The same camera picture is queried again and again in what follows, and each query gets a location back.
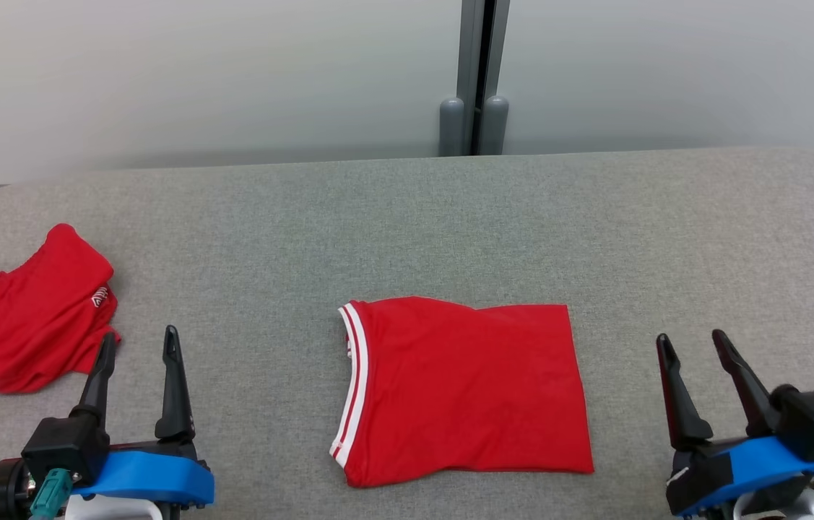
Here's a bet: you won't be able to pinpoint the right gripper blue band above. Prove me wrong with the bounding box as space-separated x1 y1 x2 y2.
656 329 814 517

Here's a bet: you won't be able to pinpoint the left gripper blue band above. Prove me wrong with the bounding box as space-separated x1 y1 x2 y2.
71 325 216 520

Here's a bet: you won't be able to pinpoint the red shorts with white trim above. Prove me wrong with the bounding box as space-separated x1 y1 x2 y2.
0 223 121 394

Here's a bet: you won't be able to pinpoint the red jersey with white sleeves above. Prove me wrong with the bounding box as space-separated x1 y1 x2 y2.
329 296 595 488

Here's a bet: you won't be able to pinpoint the teal left camera cable plug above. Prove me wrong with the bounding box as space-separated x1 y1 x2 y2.
30 468 74 520

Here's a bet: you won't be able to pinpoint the grey wall post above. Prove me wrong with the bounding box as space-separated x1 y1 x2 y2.
438 0 511 157

